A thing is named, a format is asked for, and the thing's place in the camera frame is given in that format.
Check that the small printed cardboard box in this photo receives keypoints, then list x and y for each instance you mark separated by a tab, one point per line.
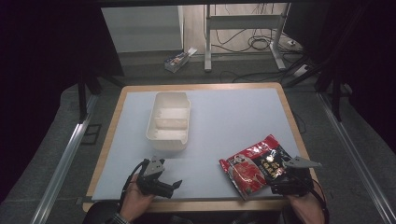
179	60

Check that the white panel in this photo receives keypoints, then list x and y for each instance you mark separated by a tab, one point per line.
141	29

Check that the person's right hand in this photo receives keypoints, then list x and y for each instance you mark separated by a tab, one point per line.
306	203

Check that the white divided plastic container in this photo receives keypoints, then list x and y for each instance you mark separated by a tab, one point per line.
169	121

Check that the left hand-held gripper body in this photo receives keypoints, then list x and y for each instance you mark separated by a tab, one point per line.
154	183

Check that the aluminium floor rail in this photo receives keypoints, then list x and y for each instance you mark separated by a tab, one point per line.
63	161
358	158

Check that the black metal stand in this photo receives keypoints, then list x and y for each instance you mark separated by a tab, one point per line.
336	93

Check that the person's left hand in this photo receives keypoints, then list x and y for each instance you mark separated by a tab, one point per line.
134	199

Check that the light grey table mat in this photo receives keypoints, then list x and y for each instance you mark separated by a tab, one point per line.
218	124

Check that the red food packet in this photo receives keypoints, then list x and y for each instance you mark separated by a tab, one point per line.
253	168

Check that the white power strip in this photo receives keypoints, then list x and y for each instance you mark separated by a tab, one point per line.
300	70

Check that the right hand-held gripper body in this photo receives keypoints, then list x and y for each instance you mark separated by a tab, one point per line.
295	179

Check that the white metal stand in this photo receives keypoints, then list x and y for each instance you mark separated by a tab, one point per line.
243	22

